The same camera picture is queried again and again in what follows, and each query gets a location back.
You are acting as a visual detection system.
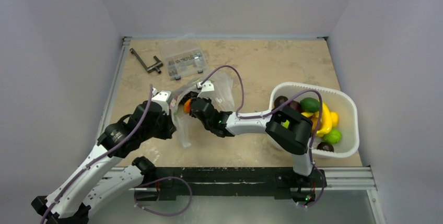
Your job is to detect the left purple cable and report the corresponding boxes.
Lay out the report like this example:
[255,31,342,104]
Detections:
[40,84,154,224]

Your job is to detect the dark red fake fruit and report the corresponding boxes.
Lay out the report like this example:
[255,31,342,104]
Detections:
[273,96,302,112]

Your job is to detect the white plastic basket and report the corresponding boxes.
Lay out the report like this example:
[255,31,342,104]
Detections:
[269,82,359,159]

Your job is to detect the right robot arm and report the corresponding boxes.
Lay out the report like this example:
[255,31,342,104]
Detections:
[184,98,314,186]

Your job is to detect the orange fake fruit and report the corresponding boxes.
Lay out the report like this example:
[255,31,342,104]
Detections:
[183,99,192,114]

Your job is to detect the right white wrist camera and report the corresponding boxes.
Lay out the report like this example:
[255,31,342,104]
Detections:
[196,80,215,99]

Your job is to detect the yellow fake lemon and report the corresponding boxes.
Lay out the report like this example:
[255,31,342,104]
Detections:
[330,112,340,128]

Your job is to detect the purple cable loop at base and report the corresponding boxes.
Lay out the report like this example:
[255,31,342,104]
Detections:
[133,176,193,217]

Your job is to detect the yellow fake banana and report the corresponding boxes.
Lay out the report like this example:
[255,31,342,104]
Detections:
[301,102,333,137]

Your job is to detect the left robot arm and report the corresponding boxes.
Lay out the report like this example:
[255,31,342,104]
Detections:
[31,92,176,223]

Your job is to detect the clear plastic bag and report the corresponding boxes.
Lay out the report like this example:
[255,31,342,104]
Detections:
[170,72,235,148]

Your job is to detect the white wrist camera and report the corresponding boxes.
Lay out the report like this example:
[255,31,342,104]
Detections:
[151,90,173,115]
[196,80,215,99]

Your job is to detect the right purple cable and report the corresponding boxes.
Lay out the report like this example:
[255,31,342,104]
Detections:
[199,64,327,209]

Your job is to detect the light green fake apple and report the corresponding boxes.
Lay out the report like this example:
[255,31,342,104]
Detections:
[322,128,343,145]

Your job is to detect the clear plastic screw box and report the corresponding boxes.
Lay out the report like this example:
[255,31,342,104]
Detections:
[158,37,207,80]

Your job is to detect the dark fake grapes in bag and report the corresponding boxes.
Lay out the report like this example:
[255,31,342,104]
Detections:
[182,91,199,102]

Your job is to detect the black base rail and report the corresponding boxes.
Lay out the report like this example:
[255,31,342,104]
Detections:
[134,167,327,204]

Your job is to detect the black metal T-wrench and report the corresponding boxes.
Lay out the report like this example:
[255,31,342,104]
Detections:
[129,48,164,74]

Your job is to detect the dark green fake avocado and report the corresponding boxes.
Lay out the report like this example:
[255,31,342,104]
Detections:
[300,97,321,113]

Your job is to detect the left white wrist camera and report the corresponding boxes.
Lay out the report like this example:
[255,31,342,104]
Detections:
[151,90,173,115]

